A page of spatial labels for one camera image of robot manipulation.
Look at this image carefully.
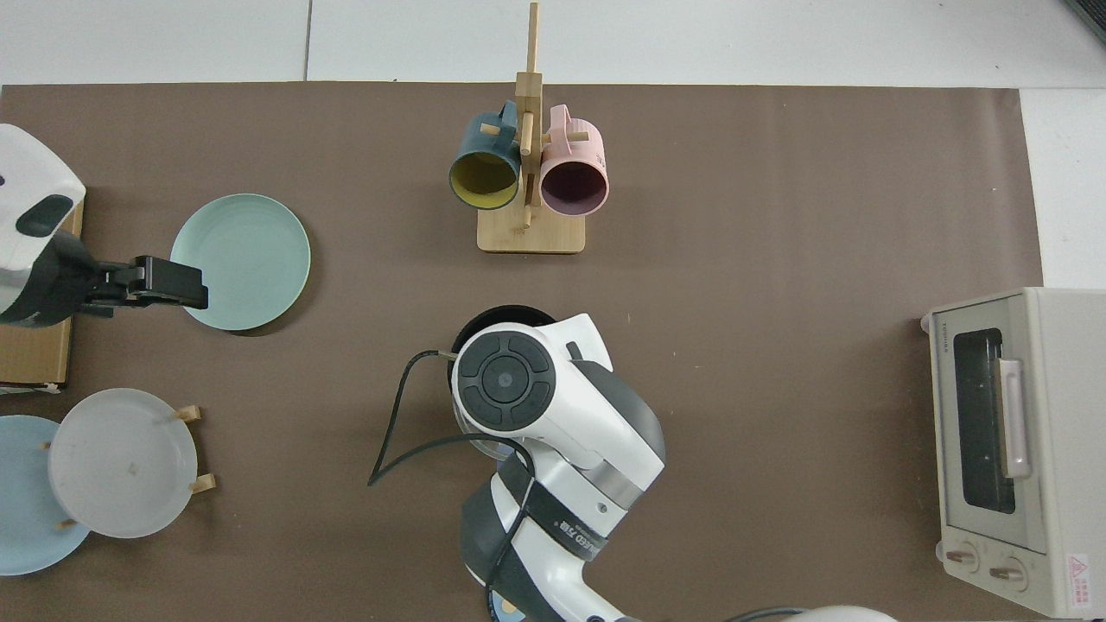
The dark blue pot with handle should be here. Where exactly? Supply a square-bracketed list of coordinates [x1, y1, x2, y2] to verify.
[449, 304, 558, 368]

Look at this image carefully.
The brown table cloth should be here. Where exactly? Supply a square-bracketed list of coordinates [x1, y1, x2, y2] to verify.
[0, 82, 1044, 622]

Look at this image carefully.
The wire basket with wooden floor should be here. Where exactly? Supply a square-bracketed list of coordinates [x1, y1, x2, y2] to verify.
[0, 200, 86, 397]

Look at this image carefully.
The wooden plate rack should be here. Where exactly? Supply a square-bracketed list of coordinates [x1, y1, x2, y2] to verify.
[41, 404, 217, 530]

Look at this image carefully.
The teal plate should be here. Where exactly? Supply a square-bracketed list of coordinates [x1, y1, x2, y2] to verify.
[169, 194, 312, 332]

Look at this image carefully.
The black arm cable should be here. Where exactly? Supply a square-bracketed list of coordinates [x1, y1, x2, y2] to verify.
[367, 348, 538, 622]

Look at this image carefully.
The pale toaster oven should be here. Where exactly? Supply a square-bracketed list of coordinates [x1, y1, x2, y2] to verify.
[920, 287, 1106, 619]

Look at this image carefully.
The dark teal cup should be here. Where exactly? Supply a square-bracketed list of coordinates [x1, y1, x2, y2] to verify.
[448, 100, 523, 211]

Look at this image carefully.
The grey plate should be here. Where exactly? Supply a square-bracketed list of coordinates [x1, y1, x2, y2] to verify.
[48, 388, 199, 540]

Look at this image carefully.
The dark flat panel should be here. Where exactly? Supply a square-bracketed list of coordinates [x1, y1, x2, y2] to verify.
[1065, 0, 1106, 44]

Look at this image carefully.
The wooden cup stand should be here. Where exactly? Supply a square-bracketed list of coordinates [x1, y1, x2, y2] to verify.
[476, 2, 587, 255]

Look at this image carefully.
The pink cup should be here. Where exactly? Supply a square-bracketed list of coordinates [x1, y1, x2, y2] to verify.
[539, 105, 611, 217]

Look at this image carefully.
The light blue plate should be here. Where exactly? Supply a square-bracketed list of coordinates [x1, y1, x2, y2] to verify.
[0, 415, 92, 577]

